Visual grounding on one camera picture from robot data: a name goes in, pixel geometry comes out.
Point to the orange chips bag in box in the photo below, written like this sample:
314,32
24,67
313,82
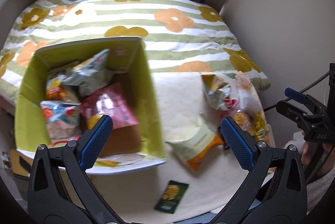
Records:
56,90

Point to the blue Oishi shrimp chips bag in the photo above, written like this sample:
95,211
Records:
62,119

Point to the waffle snack packet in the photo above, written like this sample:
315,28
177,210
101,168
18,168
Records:
244,122

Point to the striped floral duvet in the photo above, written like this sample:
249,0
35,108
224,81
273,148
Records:
178,36

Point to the yellow checkered snack packet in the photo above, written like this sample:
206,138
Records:
260,128

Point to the pink snack bag in box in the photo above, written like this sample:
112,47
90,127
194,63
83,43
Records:
108,101

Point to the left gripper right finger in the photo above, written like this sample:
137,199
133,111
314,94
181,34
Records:
285,200

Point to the person's right hand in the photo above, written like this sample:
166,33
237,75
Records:
306,155

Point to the cream floral blanket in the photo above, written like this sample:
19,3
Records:
195,179

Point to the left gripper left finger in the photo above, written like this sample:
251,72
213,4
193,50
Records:
59,189

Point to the white garment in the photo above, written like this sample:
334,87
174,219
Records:
324,177

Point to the grey-green chips bag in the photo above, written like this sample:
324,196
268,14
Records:
90,75

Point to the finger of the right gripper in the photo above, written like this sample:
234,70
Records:
307,100
293,113

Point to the white orange snack bag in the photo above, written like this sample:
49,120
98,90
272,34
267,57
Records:
191,144

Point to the crumpled silver snack bag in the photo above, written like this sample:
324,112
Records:
220,91

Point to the dark green small snack packet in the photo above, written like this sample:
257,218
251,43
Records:
171,197

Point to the green cardboard box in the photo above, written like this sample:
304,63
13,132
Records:
128,149

